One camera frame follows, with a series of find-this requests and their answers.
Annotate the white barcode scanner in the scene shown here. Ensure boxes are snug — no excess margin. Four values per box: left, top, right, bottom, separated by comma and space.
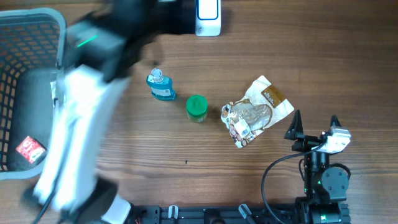
195, 0, 221, 37

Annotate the blue mouthwash bottle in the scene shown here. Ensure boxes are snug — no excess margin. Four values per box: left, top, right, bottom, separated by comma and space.
146, 68, 177, 101

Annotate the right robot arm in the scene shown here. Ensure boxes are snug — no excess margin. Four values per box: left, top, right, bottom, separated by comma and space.
284, 110, 351, 224

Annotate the grey plastic mesh basket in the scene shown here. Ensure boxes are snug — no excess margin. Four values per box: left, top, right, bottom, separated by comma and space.
1, 7, 67, 180

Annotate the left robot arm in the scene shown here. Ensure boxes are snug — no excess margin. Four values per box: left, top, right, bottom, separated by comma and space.
30, 1, 197, 223

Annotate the white box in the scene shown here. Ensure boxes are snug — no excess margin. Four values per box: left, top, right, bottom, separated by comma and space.
221, 75, 294, 148

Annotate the small red packet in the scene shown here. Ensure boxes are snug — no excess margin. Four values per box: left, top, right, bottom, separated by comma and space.
16, 136, 46, 164

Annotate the green lid jar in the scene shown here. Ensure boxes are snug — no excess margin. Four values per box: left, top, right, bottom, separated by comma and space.
186, 95, 208, 123

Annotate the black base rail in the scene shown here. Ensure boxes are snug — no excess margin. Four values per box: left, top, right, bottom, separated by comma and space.
127, 204, 351, 224

